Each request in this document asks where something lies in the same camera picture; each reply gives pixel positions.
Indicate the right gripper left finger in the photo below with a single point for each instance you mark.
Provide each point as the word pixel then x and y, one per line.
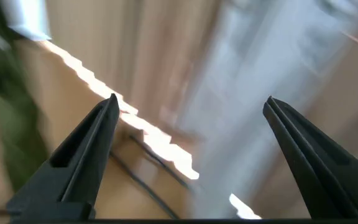
pixel 42 199

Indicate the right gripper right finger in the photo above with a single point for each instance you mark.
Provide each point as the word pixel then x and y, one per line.
pixel 346 199

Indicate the beige curtain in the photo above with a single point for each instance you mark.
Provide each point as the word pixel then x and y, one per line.
pixel 120 46

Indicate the black clothes rack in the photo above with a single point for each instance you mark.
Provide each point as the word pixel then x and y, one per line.
pixel 145 185

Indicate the green garment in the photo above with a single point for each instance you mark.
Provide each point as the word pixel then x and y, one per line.
pixel 14 124

